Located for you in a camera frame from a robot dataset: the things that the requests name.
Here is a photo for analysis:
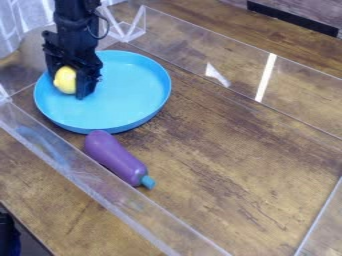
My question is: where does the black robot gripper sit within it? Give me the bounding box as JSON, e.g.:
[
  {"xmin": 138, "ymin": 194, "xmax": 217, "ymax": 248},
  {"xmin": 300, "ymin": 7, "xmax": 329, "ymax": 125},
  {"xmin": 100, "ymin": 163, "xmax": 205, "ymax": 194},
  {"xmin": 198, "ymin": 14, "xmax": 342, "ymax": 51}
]
[{"xmin": 41, "ymin": 14, "xmax": 102, "ymax": 100}]

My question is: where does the yellow toy lemon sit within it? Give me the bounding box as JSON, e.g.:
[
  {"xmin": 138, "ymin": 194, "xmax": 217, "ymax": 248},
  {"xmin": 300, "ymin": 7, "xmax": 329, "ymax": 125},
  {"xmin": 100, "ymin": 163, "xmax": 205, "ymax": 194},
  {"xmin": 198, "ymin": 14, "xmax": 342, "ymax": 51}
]
[{"xmin": 53, "ymin": 66, "xmax": 76, "ymax": 94}]

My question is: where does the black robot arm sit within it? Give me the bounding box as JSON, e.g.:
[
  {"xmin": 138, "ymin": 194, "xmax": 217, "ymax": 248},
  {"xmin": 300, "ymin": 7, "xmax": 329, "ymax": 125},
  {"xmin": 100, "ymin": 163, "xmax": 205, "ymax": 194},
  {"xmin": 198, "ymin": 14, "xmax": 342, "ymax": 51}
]
[{"xmin": 41, "ymin": 0, "xmax": 102, "ymax": 100}]

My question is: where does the blue round tray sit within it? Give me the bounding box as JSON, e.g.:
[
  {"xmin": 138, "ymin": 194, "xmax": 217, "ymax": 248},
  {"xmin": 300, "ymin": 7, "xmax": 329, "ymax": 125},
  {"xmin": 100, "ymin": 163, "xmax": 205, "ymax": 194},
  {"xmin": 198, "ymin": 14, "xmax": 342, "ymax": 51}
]
[{"xmin": 33, "ymin": 50, "xmax": 172, "ymax": 134}]

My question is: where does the white patterned curtain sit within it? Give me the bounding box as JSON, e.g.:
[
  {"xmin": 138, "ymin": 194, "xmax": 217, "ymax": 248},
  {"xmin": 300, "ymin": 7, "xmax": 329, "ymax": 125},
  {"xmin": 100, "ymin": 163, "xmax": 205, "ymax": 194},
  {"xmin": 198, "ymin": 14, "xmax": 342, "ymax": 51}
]
[{"xmin": 0, "ymin": 0, "xmax": 125, "ymax": 59}]

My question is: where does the purple toy eggplant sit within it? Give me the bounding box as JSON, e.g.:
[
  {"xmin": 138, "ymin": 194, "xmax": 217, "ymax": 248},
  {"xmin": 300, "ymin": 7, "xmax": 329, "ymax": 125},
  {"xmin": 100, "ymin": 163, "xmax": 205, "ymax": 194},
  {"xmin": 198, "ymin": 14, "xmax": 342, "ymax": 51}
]
[{"xmin": 84, "ymin": 130, "xmax": 156, "ymax": 189}]

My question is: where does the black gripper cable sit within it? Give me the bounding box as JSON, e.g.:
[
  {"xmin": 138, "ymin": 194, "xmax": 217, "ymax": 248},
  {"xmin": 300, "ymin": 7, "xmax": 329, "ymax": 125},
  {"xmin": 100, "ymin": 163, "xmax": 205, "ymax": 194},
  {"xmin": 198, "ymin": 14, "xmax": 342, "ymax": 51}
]
[{"xmin": 85, "ymin": 8, "xmax": 110, "ymax": 39}]

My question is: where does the clear acrylic enclosure wall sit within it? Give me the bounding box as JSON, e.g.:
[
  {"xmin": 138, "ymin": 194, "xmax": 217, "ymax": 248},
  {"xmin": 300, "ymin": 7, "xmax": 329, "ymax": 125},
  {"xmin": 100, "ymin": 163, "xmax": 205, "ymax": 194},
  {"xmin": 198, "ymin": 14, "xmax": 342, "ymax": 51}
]
[{"xmin": 0, "ymin": 0, "xmax": 342, "ymax": 256}]

